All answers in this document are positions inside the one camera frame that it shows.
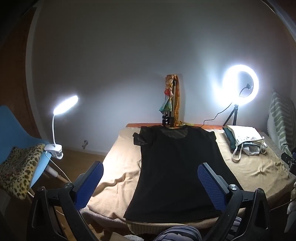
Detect person's striped pants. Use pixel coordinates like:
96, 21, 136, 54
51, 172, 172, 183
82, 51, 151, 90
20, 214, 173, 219
154, 215, 243, 241

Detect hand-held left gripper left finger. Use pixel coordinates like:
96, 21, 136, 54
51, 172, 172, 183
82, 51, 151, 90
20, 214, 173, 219
26, 161, 104, 241

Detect green striped pillow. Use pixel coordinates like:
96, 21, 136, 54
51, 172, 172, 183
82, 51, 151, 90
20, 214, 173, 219
267, 90, 294, 151

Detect white tote bag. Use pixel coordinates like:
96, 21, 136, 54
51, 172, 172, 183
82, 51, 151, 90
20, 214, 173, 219
227, 125, 268, 162

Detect beige blanket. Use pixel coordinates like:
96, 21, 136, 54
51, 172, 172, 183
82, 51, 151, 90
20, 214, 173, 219
88, 127, 296, 235

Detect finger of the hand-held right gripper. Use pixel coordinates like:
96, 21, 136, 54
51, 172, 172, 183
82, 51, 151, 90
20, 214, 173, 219
281, 152, 296, 176

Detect dark green garment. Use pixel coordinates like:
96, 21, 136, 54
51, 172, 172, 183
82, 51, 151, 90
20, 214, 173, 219
222, 127, 237, 151

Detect tripod wrapped in colourful cloth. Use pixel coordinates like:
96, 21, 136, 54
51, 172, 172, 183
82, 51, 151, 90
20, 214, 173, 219
159, 74, 184, 127

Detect black ring light cable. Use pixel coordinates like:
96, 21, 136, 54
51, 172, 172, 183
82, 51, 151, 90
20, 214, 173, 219
203, 104, 232, 127

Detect blue chair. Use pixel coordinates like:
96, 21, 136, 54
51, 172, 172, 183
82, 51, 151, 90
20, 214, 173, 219
0, 105, 70, 189

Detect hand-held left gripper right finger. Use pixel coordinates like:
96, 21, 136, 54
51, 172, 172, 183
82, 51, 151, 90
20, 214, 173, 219
197, 162, 278, 241

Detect person's right hand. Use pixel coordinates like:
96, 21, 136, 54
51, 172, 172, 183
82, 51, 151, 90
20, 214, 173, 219
287, 181, 296, 232

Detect white lamp cable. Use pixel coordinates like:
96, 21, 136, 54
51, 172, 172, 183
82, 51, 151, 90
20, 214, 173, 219
45, 152, 72, 183

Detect leopard print cushion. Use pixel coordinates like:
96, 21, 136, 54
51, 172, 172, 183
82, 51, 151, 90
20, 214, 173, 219
0, 144, 46, 201

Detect small black tripod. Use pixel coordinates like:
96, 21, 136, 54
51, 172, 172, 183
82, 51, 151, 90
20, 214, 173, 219
223, 104, 239, 127

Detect black t-shirt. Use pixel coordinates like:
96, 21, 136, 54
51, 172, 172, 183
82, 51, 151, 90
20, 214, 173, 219
123, 125, 243, 225

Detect white clip desk lamp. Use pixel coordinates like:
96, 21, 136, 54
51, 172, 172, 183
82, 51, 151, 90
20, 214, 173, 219
44, 95, 79, 160

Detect white ring light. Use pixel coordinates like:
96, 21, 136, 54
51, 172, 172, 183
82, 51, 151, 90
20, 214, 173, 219
222, 64, 260, 105

